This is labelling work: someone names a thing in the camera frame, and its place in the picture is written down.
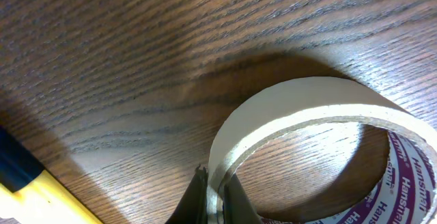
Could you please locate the white masking tape roll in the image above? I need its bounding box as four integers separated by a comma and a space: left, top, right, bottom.
206, 76, 436, 223

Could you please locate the yellow highlighter marker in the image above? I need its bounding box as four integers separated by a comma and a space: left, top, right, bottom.
1, 128, 101, 224

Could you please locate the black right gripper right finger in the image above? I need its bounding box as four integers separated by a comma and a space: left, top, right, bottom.
223, 174, 262, 224

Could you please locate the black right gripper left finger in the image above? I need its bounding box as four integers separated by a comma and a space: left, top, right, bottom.
165, 165, 208, 224

